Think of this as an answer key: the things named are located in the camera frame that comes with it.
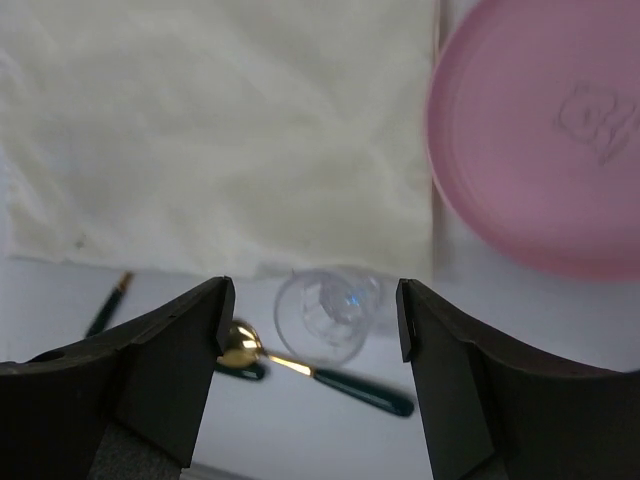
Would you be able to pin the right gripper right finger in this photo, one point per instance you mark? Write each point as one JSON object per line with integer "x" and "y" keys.
{"x": 492, "y": 405}

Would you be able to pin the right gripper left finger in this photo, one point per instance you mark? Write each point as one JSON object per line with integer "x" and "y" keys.
{"x": 124, "y": 404}

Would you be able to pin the clear drinking glass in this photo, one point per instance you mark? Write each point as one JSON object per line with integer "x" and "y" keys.
{"x": 324, "y": 316}

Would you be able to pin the cream cloth napkin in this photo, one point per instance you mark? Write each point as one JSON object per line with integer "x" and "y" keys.
{"x": 245, "y": 138}

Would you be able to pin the pink plate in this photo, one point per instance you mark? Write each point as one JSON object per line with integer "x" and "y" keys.
{"x": 532, "y": 129}

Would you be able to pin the gold fork green handle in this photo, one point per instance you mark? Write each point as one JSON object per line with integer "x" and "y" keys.
{"x": 108, "y": 309}

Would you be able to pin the gold spoon green handle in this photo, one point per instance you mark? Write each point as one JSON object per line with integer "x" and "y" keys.
{"x": 244, "y": 349}

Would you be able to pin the gold knife green handle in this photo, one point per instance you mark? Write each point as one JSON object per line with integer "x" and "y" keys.
{"x": 254, "y": 372}

